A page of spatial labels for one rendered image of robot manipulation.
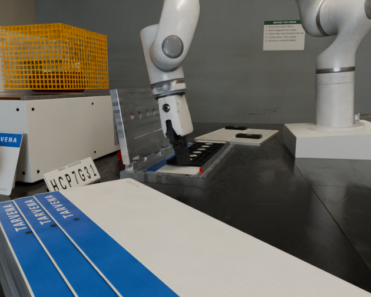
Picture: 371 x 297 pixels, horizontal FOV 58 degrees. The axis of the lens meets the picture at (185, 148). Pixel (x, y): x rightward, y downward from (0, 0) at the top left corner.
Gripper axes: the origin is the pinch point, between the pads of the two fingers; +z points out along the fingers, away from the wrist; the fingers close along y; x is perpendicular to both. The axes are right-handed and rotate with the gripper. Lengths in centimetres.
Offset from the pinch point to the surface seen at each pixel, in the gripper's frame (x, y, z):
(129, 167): 10.7, -8.1, -0.4
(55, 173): 17.2, -25.5, -4.3
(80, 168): 17.0, -17.9, -3.4
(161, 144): 10.0, 12.2, -2.6
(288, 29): -34, 241, -60
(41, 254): -7, -58, -3
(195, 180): -4.9, -8.9, 4.4
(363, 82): -88, 251, -3
